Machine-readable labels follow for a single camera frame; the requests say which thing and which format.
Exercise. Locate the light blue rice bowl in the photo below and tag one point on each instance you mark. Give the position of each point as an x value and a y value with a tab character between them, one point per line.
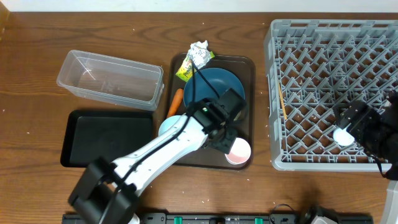
167	124

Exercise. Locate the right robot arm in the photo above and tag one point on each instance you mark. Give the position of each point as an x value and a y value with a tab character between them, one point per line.
386	158

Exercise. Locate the black tray bin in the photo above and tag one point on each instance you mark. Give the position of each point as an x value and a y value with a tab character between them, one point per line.
108	134

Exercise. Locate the wooden chopstick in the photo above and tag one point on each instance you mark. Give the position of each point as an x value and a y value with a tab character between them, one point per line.
282	102

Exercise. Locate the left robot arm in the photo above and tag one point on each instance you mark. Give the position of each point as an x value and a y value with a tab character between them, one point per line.
108	192

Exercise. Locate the pink cup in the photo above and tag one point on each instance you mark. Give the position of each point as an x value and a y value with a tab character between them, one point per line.
240	152

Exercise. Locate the clear plastic bin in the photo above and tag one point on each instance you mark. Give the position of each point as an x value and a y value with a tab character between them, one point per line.
112	80

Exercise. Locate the orange carrot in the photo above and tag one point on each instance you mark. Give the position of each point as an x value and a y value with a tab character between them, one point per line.
177	99

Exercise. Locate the yellow green snack packet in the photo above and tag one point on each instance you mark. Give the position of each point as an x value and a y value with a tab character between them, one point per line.
191	63

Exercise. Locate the light blue cup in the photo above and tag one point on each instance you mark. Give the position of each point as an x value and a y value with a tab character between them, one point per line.
342	137

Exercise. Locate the crumpled foil wrapper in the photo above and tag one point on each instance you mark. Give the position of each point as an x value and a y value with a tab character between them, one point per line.
199	53

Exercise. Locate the grey plastic dishwasher rack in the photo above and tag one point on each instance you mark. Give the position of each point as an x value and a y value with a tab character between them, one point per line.
320	64

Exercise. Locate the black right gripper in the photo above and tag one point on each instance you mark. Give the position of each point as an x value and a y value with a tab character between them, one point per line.
347	125

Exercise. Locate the brown serving tray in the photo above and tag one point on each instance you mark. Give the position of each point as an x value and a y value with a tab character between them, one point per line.
206	156

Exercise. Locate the dark blue bowl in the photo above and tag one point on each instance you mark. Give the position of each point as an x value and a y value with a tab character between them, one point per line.
220	79

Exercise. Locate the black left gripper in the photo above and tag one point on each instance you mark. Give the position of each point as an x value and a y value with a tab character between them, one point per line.
226	143

